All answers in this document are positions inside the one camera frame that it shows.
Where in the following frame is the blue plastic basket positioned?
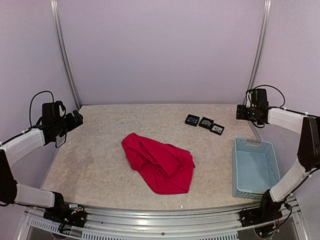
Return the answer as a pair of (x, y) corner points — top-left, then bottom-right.
(232, 137), (281, 200)

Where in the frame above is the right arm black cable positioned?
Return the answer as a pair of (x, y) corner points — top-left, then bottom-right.
(246, 85), (286, 128)

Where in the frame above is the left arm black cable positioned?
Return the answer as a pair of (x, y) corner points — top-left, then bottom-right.
(29, 90), (67, 149)

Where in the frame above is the aluminium front rail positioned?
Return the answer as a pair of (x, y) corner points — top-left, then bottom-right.
(23, 197), (308, 240)

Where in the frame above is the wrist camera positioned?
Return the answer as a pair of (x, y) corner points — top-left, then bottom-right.
(41, 100), (66, 126)
(250, 88), (269, 108)

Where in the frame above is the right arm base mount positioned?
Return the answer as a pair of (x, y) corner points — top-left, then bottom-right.
(239, 207), (283, 227)

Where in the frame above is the red t-shirt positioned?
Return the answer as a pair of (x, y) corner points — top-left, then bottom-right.
(121, 133), (196, 195)

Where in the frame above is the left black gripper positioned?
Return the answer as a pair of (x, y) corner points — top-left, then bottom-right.
(53, 109), (83, 137)

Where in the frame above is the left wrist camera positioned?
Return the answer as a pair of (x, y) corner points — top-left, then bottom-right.
(41, 100), (66, 126)

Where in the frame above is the black square frame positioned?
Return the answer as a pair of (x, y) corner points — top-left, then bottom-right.
(209, 123), (225, 136)
(184, 114), (200, 127)
(198, 117), (214, 130)

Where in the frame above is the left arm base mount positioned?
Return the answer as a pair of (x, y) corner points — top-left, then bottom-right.
(43, 203), (88, 228)

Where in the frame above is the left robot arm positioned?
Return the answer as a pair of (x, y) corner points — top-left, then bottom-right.
(0, 110), (84, 223)

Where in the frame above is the black square frame right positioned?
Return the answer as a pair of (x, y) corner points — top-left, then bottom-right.
(209, 123), (225, 136)

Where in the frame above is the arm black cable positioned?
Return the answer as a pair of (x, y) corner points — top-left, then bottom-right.
(29, 90), (67, 149)
(246, 85), (286, 128)

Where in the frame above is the aluminium corner post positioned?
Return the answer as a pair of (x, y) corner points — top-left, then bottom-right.
(247, 0), (272, 90)
(49, 0), (82, 110)

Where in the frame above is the right aluminium corner post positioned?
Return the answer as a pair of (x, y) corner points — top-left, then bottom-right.
(247, 0), (272, 90)

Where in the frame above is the black square frame middle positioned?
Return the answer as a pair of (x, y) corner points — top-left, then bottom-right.
(198, 117), (214, 130)

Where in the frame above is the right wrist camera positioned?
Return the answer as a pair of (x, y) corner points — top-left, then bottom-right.
(250, 88), (269, 108)

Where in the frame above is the left aluminium corner post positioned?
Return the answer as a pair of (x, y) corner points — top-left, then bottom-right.
(49, 0), (82, 110)

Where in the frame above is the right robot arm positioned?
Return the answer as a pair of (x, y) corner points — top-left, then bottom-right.
(235, 104), (320, 222)

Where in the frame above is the black square frame left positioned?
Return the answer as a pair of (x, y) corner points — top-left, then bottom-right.
(184, 114), (200, 127)

